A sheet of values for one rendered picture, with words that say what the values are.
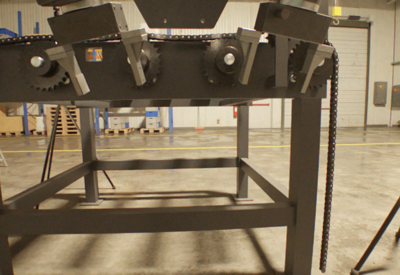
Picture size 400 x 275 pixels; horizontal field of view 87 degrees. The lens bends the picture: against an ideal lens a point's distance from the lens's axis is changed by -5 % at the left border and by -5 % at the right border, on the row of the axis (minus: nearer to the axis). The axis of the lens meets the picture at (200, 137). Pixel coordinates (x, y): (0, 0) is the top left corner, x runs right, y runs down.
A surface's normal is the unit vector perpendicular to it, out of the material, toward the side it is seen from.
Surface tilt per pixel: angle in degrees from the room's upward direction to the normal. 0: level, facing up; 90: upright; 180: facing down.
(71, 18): 114
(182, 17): 90
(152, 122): 90
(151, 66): 90
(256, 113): 90
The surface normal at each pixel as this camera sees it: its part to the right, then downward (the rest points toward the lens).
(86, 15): -0.07, 0.50
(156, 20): 0.06, 0.11
